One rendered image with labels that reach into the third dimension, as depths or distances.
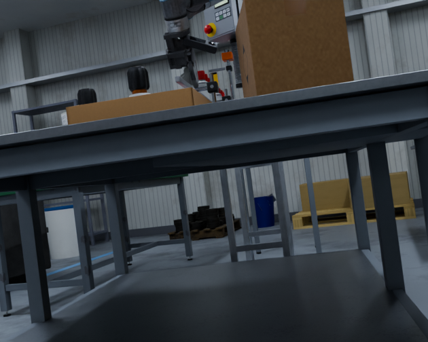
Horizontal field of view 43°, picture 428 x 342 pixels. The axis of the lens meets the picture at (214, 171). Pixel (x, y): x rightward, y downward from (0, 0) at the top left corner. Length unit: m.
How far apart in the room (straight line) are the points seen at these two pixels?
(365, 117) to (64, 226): 5.95
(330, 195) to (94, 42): 4.42
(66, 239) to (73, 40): 3.61
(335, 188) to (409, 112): 5.88
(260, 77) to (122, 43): 7.43
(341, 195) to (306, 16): 5.62
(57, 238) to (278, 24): 5.73
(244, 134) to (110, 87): 7.69
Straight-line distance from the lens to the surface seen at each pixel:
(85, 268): 3.42
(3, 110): 9.75
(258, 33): 1.35
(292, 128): 1.03
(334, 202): 6.93
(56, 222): 6.81
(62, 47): 9.23
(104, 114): 1.10
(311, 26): 1.38
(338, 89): 1.00
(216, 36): 2.35
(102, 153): 1.10
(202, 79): 1.96
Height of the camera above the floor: 0.68
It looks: 1 degrees up
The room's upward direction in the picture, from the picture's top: 7 degrees counter-clockwise
